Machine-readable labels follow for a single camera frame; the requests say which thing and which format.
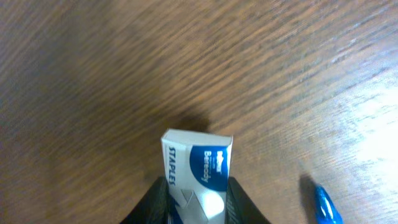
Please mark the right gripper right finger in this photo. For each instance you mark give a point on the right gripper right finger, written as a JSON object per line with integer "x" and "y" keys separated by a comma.
{"x": 240, "y": 209}

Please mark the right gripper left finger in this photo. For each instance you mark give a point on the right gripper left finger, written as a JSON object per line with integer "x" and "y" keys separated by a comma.
{"x": 153, "y": 207}

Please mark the blue white staples box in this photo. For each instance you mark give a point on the blue white staples box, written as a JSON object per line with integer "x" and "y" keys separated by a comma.
{"x": 197, "y": 172}

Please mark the blue ballpoint pen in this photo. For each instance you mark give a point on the blue ballpoint pen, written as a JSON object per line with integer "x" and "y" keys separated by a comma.
{"x": 325, "y": 211}

